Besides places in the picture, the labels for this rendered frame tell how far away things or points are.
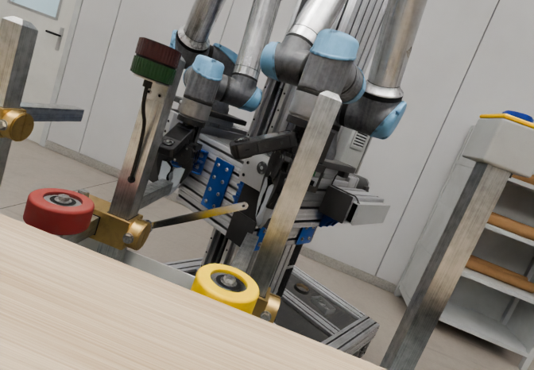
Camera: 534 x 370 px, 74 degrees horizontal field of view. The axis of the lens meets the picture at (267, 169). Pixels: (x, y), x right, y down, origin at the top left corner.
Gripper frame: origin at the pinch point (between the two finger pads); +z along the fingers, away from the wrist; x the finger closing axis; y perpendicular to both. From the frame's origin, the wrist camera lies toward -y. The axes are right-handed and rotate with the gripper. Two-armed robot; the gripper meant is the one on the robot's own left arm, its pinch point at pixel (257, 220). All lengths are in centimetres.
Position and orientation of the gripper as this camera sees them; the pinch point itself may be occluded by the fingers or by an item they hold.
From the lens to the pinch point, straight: 66.0
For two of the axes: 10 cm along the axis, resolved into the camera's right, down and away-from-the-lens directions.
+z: -3.4, 9.2, 1.6
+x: -2.2, -2.5, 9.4
